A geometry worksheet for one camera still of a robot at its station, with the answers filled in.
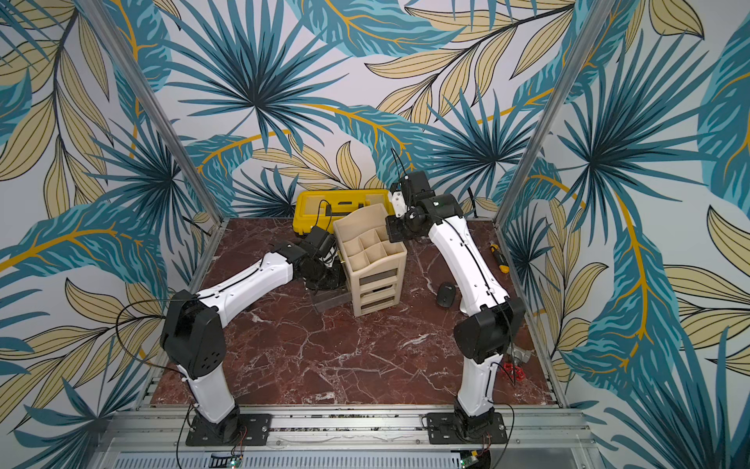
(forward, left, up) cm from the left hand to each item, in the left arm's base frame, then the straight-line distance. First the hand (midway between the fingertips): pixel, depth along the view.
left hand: (339, 288), depth 86 cm
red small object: (-21, -50, -8) cm, 55 cm away
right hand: (+10, -16, +14) cm, 24 cm away
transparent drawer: (-6, +2, +4) cm, 7 cm away
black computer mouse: (+4, -34, -10) cm, 36 cm away
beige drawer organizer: (+3, -10, +13) cm, 16 cm away
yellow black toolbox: (+27, +10, +5) cm, 30 cm away
